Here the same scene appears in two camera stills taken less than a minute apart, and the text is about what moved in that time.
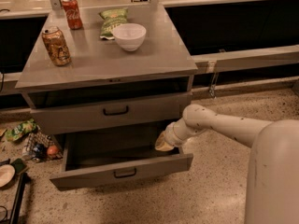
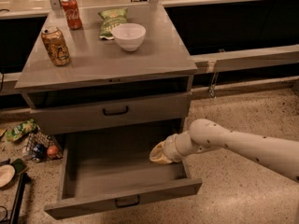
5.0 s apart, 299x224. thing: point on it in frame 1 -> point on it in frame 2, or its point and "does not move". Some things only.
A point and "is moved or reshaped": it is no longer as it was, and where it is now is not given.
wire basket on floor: (42, 147) does not move
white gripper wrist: (170, 133) -> (169, 148)
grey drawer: (95, 159) is moved or reshaped
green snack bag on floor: (21, 130) does not move
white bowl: (129, 36) does not move
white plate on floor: (7, 175) does not move
